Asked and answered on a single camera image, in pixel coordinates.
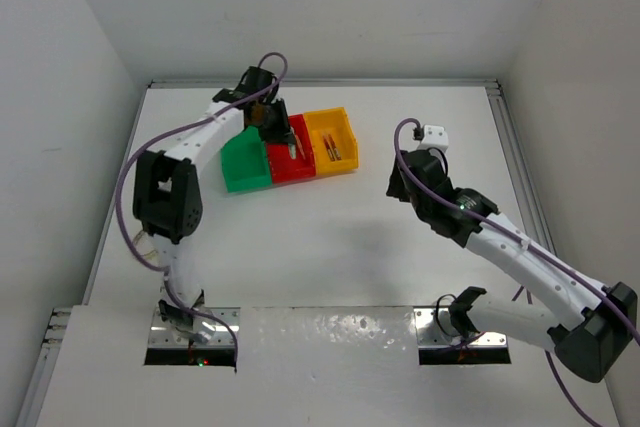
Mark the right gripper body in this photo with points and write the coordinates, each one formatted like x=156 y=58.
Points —
x=397 y=189

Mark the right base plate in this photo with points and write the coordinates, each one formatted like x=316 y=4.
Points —
x=434 y=331

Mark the yellow plastic bin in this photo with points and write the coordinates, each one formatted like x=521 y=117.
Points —
x=335 y=122

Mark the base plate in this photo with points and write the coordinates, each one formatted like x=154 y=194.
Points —
x=434 y=331
x=205 y=333

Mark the left base plate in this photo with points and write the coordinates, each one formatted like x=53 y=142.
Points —
x=205 y=333

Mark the red plastic bin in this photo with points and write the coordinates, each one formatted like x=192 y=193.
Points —
x=283 y=169

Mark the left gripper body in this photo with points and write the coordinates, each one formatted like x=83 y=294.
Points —
x=271 y=121

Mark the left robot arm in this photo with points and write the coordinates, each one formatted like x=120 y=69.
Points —
x=167 y=196

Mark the beige masking tape roll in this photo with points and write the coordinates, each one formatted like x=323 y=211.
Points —
x=144 y=247

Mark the green plastic bin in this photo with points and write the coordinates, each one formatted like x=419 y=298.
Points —
x=244 y=162

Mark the orange pen cap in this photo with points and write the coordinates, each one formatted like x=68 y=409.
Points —
x=300 y=147

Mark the red gel pen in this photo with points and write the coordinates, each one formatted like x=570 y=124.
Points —
x=336 y=151

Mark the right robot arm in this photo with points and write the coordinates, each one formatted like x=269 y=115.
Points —
x=584 y=322

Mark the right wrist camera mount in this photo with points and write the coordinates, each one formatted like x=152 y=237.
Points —
x=431 y=136

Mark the pink gel pen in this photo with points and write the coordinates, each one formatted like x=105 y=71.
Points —
x=328 y=146

